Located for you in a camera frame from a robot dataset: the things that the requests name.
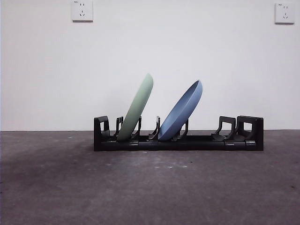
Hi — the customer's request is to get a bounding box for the green round plate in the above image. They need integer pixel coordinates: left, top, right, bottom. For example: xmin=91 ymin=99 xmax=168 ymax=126
xmin=116 ymin=72 xmax=154 ymax=142

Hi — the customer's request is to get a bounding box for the blue round plate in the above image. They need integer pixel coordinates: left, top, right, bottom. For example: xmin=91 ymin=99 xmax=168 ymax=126
xmin=158 ymin=79 xmax=203 ymax=141

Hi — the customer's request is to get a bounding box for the black plate rack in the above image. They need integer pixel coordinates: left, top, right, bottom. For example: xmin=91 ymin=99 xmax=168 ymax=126
xmin=93 ymin=115 xmax=265 ymax=152

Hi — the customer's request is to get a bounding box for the white wall socket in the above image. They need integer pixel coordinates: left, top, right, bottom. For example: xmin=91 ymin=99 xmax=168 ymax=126
xmin=72 ymin=0 xmax=94 ymax=23
xmin=274 ymin=2 xmax=295 ymax=24

